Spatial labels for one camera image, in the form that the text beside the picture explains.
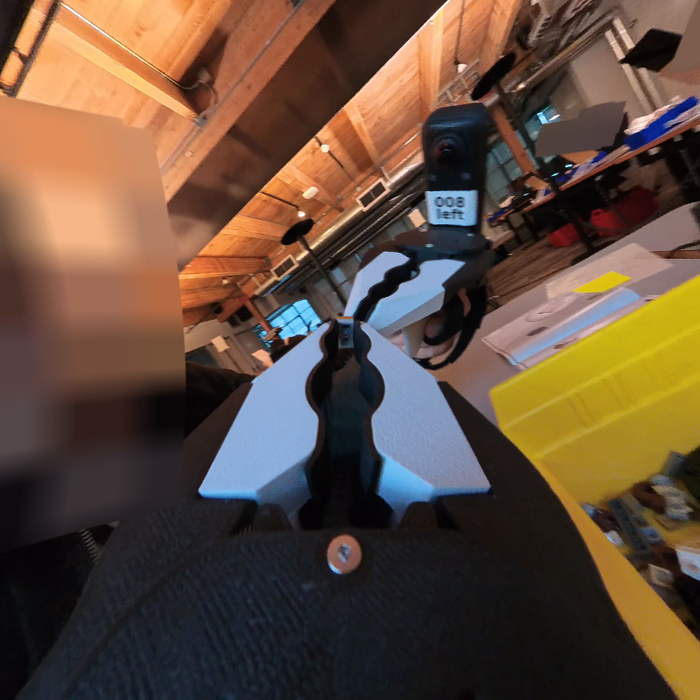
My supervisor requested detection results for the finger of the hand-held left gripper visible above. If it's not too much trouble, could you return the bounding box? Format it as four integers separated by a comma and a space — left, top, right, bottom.
363, 260, 467, 337
345, 252, 416, 322

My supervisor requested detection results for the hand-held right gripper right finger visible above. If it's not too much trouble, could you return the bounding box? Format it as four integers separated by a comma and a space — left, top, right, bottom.
357, 322, 491, 515

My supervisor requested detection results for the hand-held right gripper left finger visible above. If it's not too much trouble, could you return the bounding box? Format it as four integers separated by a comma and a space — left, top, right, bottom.
198, 322, 335, 515

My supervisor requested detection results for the large yellow plastic bin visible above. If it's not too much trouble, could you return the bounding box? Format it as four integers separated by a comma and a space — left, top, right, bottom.
489, 276, 700, 700

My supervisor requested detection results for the person's left hand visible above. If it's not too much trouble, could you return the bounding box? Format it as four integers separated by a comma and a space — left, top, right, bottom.
423, 308, 458, 349

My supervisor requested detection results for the person's dark jacket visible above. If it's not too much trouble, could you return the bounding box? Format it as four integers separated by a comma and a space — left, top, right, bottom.
183, 361, 258, 438

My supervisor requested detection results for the large black disc lamp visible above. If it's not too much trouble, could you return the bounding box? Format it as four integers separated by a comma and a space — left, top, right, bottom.
280, 218, 316, 246

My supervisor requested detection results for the arched window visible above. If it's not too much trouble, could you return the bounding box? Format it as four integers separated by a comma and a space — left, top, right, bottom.
262, 300, 323, 342

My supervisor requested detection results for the black disc lamp on pole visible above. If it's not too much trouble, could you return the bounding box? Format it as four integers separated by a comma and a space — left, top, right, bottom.
471, 52, 517, 102

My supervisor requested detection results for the long wooden work table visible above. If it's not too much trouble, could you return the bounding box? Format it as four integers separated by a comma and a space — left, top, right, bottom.
487, 112, 700, 225

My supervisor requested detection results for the open instruction booklet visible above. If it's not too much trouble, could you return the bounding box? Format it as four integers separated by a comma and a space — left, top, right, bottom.
481, 243, 673, 370

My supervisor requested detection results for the yellow paper sheet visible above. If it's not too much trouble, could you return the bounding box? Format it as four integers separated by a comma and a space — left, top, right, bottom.
573, 272, 631, 294

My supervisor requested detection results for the black monitor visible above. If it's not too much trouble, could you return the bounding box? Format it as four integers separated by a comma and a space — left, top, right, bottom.
619, 28, 683, 72

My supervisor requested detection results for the pile of dark toy bricks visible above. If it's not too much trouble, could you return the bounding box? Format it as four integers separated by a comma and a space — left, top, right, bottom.
580, 451, 700, 624

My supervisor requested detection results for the silver ventilation duct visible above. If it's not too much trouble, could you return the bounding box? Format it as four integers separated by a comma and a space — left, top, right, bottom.
252, 164, 433, 296

